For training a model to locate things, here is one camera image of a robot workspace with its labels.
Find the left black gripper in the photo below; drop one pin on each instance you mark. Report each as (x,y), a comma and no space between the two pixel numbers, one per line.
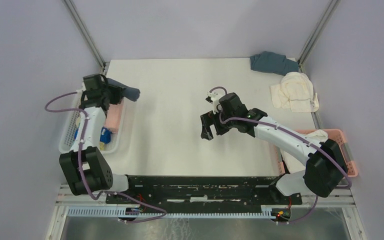
(117,91)

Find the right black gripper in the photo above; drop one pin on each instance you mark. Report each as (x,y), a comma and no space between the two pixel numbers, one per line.
(207,120)

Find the pink towel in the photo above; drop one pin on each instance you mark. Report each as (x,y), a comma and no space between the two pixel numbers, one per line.
(113,117)

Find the dark blue towel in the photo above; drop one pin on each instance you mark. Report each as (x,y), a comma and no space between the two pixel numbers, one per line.
(128,92)

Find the white plastic basket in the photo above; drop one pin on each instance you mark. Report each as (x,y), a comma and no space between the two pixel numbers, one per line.
(68,134)

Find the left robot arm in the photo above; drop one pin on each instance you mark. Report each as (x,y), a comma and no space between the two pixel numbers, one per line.
(84,166)

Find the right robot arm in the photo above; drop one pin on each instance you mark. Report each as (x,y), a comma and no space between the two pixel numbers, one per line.
(324,163)

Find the blue rolled towel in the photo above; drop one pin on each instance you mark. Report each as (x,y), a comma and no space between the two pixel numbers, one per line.
(105,135)

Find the teal blue towel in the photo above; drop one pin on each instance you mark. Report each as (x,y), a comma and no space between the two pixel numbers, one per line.
(273,63)

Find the cream white towel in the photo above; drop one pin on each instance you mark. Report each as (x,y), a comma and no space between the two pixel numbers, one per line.
(295,92)

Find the white towel in basket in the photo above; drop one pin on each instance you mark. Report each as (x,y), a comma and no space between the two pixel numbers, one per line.
(293,165)

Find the pink plastic basket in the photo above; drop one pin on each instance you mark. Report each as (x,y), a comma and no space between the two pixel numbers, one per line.
(335,134)

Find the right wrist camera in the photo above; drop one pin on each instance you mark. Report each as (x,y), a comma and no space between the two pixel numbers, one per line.
(214,99)

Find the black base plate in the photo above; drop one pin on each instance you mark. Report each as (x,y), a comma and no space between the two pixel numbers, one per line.
(209,194)

